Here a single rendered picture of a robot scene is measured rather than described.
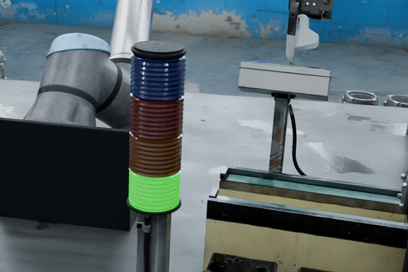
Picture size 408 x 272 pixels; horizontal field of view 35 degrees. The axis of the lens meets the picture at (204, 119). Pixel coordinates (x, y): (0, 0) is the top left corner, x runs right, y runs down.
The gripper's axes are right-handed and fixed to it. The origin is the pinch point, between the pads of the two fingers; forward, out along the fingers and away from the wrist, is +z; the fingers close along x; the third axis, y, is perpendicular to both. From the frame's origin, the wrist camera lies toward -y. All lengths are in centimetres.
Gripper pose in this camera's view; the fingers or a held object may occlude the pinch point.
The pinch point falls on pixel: (288, 56)
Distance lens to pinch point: 126.1
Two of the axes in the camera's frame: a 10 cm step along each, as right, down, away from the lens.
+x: 1.8, 0.8, 9.8
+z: -1.3, 9.9, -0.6
